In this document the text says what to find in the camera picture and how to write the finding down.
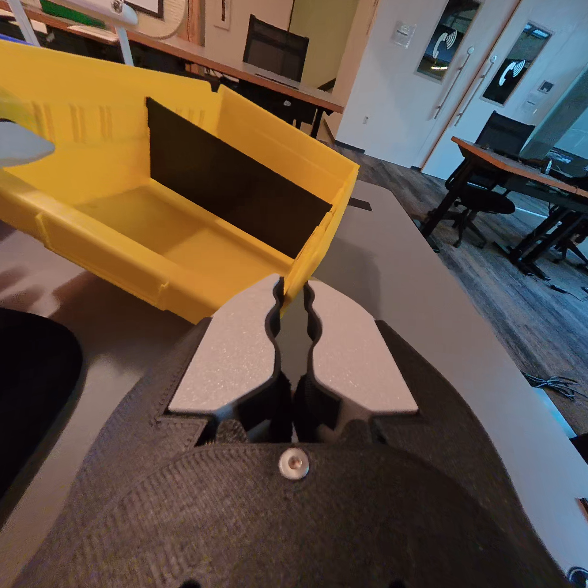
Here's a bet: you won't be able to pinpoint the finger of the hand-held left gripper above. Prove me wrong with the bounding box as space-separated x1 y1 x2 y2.
0 120 56 167

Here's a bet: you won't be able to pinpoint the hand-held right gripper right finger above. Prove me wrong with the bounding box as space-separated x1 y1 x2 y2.
294 280 420 432

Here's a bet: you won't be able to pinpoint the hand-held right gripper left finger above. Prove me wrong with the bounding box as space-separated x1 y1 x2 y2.
168 274 294 432

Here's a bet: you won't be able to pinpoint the yellow plastic bin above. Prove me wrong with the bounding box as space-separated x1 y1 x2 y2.
0 39 360 324

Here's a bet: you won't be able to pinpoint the long background desk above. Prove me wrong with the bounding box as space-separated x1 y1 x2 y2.
420 136 588 278

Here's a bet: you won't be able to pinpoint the green cloth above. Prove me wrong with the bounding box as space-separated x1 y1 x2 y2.
40 0 107 29

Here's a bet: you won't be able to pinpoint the black quilted wrist rest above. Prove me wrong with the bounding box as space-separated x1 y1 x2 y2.
0 308 85 503

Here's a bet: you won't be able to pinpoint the brown-edged grey table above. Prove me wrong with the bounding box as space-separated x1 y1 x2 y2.
18 7 345 138

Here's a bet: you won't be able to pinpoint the phone icon door window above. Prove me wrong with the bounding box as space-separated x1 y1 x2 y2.
481 22 553 106
416 0 481 82

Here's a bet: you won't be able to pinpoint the grey floor cables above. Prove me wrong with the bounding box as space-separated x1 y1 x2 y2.
524 372 580 401

